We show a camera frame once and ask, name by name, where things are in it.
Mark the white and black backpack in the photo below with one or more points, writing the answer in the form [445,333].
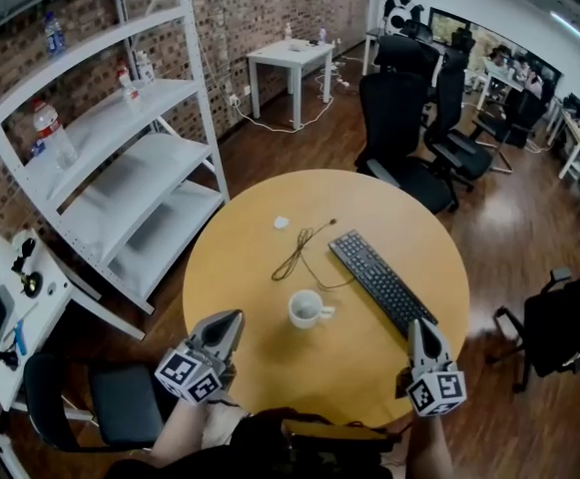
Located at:
[398,20]

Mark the black office chair with headrest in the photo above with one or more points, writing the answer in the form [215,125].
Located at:
[564,327]

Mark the crumpled white paper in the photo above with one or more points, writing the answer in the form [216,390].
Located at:
[281,222]

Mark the person's right forearm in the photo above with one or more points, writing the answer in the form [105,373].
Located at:
[429,452]

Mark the black mesh office chair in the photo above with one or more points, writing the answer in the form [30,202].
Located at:
[404,53]

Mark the blue label water bottle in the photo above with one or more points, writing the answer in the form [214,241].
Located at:
[55,35]

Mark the black high-back office chair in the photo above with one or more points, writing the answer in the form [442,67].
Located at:
[394,123]

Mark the dark monitor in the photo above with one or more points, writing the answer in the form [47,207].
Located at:
[449,25]

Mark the black desk stand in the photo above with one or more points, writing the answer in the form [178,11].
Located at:
[31,282]

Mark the person's left forearm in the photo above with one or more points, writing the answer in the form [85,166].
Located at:
[184,432]

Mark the person's dark clothing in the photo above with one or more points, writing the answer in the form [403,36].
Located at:
[269,447]

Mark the small round grey object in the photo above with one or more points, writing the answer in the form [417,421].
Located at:
[51,290]

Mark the black padded chair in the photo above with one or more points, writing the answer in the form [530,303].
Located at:
[125,402]

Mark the small red cap bottle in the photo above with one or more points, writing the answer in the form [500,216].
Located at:
[130,93]

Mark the black office chair with armrests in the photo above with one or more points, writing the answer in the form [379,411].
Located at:
[456,147]

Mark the small white square table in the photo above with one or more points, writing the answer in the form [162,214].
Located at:
[289,55]

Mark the black keyboard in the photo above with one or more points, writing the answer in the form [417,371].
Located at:
[382,282]

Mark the white ceramic mug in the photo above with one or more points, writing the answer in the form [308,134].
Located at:
[297,320]

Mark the white side table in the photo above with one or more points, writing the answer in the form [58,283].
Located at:
[45,307]

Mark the large red cap bottle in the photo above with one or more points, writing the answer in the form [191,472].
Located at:
[57,140]

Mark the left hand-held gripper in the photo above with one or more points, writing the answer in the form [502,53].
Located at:
[189,377]

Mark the white wall outlet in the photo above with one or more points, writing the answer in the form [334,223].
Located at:
[233,100]

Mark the white metal shelf rack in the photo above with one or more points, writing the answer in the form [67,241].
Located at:
[120,177]

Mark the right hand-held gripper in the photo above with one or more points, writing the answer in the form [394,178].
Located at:
[436,392]

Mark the clear bottle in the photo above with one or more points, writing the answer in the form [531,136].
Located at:
[322,36]
[288,32]

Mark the blue hand tool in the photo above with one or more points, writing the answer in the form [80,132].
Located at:
[20,337]

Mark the white plastic bottle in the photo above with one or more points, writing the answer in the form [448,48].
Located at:
[145,68]

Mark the long ceiling light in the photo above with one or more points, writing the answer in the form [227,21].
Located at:
[574,30]

